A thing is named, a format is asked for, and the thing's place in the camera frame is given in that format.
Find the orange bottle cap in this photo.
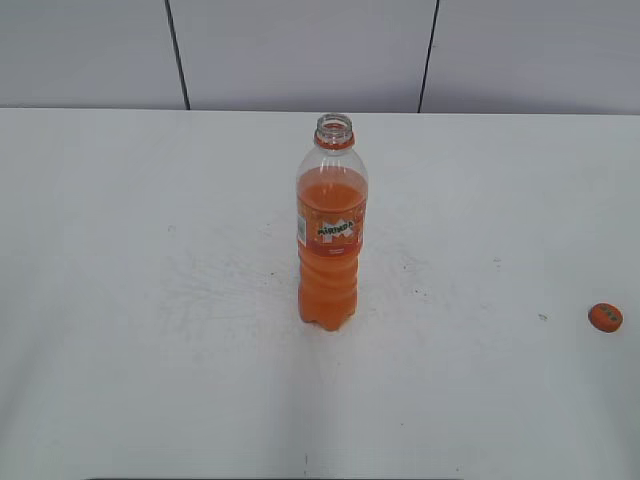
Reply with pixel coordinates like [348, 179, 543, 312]
[588, 303, 624, 333]

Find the orange soda plastic bottle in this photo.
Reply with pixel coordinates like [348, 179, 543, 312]
[296, 113, 368, 331]

